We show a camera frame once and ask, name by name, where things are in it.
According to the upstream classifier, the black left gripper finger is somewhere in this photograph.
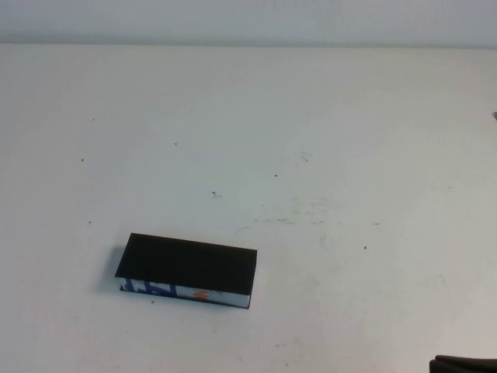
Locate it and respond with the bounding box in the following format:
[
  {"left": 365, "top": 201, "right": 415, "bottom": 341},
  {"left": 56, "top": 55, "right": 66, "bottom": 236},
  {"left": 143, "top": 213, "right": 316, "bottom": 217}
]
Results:
[{"left": 428, "top": 360, "right": 497, "bottom": 373}]

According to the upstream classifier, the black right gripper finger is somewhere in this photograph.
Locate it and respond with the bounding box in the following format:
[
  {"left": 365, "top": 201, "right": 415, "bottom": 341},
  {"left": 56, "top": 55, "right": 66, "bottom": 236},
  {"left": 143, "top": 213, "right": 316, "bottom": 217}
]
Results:
[{"left": 434, "top": 354, "right": 497, "bottom": 365}]

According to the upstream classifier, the black glasses case printed side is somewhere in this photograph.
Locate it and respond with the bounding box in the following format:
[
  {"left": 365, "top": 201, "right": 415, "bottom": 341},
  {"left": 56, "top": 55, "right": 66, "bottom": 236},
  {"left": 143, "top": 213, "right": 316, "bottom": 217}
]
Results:
[{"left": 114, "top": 232, "right": 259, "bottom": 310}]

